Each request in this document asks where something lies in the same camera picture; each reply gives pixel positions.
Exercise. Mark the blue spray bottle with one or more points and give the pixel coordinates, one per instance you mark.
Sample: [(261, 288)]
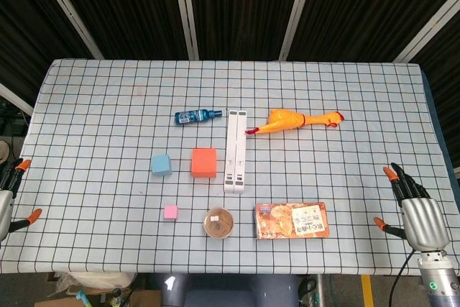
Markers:
[(190, 116)]

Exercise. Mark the brown cardboard box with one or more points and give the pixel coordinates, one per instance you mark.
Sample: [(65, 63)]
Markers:
[(143, 299)]

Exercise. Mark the white folding stand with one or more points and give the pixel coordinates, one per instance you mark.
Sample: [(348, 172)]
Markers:
[(230, 149)]

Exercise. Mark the orange cookie box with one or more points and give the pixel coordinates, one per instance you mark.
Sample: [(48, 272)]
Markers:
[(291, 220)]

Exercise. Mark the blue-grey robot torso base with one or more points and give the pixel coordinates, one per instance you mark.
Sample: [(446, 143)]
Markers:
[(230, 292)]

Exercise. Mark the white partition post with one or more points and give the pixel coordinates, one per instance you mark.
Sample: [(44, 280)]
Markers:
[(185, 8), (427, 28), (297, 12), (68, 12), (14, 98)]

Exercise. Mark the orange foam cube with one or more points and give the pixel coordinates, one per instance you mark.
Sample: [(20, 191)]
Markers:
[(203, 163)]

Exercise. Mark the yellow rubber chicken toy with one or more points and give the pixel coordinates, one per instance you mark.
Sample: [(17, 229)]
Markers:
[(284, 120)]

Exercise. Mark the white plastic bag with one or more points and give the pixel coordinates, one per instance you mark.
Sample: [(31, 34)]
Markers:
[(97, 279)]

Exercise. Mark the clear jar of rubber bands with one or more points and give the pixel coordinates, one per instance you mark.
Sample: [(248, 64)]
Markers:
[(219, 223)]

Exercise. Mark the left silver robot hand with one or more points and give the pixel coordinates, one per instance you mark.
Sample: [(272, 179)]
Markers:
[(5, 206)]

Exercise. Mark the light blue foam cube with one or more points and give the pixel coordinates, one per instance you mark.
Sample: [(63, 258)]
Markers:
[(160, 166)]

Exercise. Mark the pink foam cube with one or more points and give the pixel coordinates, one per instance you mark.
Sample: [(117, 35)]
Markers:
[(170, 212)]

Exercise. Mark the checkered light blue tablecloth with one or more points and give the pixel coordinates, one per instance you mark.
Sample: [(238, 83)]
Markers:
[(108, 123)]

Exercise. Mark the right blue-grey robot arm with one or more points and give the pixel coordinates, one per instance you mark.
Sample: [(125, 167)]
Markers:
[(440, 285)]

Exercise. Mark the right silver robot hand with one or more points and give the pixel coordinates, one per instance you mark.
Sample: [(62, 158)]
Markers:
[(424, 220)]

